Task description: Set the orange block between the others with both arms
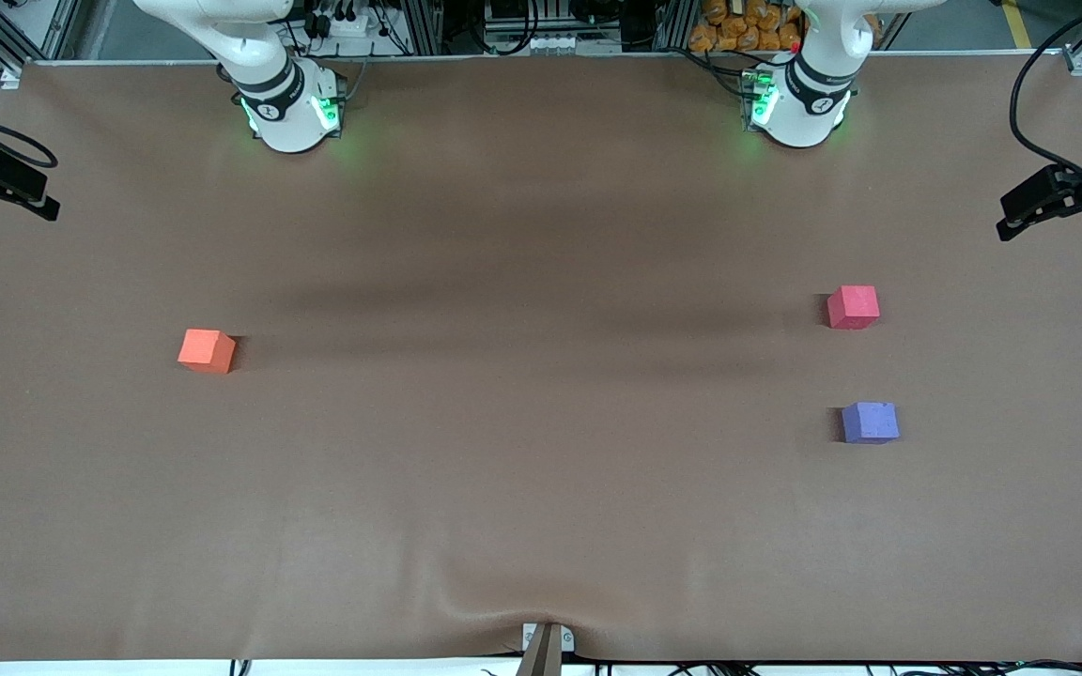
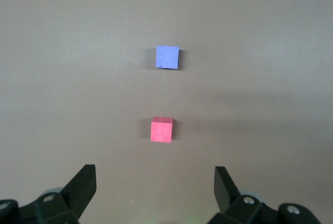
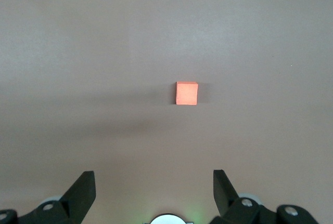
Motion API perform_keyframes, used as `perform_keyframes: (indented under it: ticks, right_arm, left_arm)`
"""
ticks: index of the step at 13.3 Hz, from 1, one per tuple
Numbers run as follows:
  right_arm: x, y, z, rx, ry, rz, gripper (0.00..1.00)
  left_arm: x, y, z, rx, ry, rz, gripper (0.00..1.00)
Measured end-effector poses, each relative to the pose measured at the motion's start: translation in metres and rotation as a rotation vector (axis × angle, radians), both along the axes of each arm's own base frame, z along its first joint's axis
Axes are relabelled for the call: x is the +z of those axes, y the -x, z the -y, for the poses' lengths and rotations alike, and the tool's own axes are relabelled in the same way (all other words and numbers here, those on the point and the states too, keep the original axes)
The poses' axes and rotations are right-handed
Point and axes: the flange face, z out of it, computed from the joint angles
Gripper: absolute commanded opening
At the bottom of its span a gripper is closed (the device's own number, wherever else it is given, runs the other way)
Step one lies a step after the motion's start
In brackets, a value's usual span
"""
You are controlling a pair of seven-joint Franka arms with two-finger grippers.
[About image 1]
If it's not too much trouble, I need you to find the orange foam block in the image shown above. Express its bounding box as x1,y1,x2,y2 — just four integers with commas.
178,329,238,375

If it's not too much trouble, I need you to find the red foam block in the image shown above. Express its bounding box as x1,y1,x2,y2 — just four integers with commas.
827,285,881,330

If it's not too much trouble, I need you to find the purple foam block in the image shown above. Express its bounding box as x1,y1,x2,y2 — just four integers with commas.
841,401,901,445

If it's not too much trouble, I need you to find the pile of orange objects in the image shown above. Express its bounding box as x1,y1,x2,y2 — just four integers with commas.
688,0,803,54

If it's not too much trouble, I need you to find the white power strip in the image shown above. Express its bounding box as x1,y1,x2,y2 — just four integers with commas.
527,34,624,55
309,9,373,39

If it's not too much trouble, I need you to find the brown table mat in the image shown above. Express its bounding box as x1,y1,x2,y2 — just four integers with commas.
0,52,1082,663

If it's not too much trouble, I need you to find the aluminium frame post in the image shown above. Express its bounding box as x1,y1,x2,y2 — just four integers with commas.
657,0,697,53
403,0,445,55

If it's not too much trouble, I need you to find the grey table bracket with post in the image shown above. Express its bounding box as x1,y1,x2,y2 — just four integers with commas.
521,622,576,676

